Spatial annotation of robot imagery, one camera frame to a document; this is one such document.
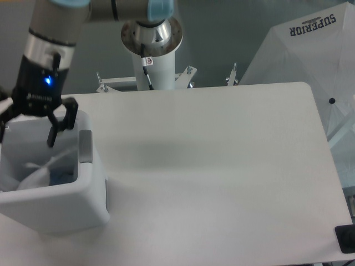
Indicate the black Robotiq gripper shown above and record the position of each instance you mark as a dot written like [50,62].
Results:
[38,88]

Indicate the white green plastic wrapper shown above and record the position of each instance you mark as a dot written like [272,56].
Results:
[39,176]

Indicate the crushed clear plastic bottle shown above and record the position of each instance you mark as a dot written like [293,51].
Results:
[60,178]

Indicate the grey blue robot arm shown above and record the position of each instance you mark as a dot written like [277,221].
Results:
[52,37]

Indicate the white plastic trash can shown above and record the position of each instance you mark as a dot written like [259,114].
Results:
[68,207]

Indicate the metal clamp screw right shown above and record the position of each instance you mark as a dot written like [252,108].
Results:
[231,80]

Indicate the white Superior umbrella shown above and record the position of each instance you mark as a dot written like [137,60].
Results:
[317,49]

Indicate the black device at table edge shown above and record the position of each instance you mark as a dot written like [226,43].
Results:
[345,237]

